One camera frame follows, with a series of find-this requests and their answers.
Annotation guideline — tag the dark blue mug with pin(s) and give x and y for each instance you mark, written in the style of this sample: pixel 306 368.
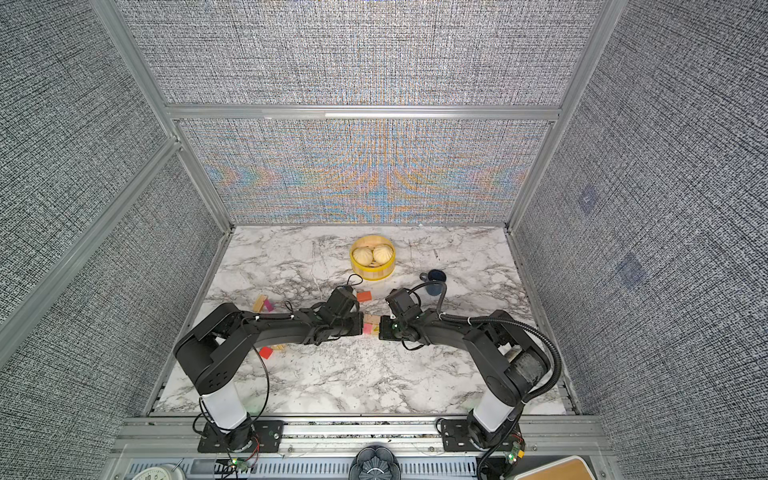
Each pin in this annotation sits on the dark blue mug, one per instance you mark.
pixel 433 280

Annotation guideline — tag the yellow bamboo steamer basket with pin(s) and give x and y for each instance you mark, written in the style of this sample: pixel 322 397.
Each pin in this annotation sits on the yellow bamboo steamer basket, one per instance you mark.
pixel 374 272

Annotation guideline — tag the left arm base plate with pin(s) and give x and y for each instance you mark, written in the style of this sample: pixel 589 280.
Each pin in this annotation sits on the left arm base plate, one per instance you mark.
pixel 263 436

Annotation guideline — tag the left steamed bun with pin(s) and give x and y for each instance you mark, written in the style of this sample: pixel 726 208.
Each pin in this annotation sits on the left steamed bun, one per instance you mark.
pixel 363 256

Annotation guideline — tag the aluminium front rail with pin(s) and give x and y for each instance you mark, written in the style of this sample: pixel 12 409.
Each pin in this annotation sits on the aluminium front rail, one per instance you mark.
pixel 342 436

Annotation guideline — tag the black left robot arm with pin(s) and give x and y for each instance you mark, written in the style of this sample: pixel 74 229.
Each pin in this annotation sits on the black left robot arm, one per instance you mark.
pixel 212 352

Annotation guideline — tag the long natural wood block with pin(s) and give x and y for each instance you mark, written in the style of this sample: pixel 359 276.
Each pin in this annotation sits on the long natural wood block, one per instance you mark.
pixel 259 304

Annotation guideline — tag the red wood block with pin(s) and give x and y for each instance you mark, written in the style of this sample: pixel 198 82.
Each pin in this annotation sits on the red wood block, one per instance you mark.
pixel 266 352

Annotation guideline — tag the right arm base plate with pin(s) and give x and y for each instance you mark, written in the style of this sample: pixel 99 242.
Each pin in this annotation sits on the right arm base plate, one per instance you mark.
pixel 459 435

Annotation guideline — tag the black round knob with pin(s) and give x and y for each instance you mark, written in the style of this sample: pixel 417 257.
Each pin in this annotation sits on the black round knob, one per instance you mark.
pixel 375 462

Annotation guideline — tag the white clock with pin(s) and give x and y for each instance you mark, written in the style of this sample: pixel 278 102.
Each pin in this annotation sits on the white clock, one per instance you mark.
pixel 160 472

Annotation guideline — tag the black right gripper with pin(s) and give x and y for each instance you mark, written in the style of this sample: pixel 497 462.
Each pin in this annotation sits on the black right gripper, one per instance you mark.
pixel 383 329

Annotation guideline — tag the steamed bun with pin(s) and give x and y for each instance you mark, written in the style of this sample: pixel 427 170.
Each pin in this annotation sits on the steamed bun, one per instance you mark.
pixel 363 256
pixel 382 254

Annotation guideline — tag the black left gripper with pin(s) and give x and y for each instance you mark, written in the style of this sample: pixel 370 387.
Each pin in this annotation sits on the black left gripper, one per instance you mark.
pixel 359 324

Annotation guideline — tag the right steamed bun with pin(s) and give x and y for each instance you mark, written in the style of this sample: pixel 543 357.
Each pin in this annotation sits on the right steamed bun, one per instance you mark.
pixel 382 254

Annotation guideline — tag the wooden board corner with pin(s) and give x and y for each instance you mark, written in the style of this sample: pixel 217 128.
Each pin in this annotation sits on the wooden board corner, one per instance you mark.
pixel 568 468

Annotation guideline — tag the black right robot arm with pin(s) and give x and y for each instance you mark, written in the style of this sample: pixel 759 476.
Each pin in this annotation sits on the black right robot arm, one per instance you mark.
pixel 516 361

